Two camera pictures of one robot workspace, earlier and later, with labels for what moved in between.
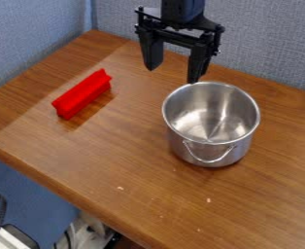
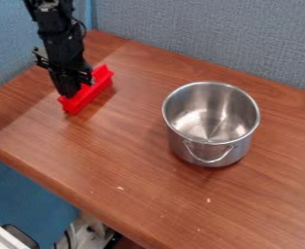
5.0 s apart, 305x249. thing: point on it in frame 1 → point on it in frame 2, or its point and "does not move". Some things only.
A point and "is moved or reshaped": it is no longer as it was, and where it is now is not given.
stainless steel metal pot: (210, 118) does not move
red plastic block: (89, 89) is moved or reshaped
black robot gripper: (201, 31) → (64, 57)
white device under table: (88, 232) does not move
